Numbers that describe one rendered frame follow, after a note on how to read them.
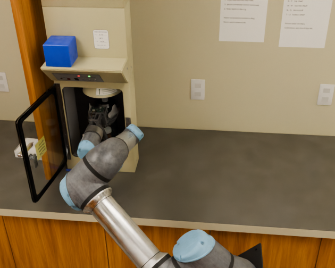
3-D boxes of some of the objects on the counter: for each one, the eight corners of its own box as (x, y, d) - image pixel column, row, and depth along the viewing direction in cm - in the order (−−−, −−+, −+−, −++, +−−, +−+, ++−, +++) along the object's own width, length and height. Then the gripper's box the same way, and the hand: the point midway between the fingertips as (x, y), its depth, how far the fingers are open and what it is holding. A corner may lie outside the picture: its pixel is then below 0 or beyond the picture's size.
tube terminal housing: (81, 139, 244) (60, -12, 202) (143, 142, 240) (136, -11, 199) (67, 168, 223) (41, 6, 181) (135, 172, 219) (124, 8, 178)
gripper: (114, 122, 194) (123, 95, 210) (72, 120, 195) (84, 93, 211) (116, 139, 199) (125, 111, 215) (74, 136, 201) (86, 109, 217)
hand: (105, 108), depth 215 cm, fingers open, 12 cm apart
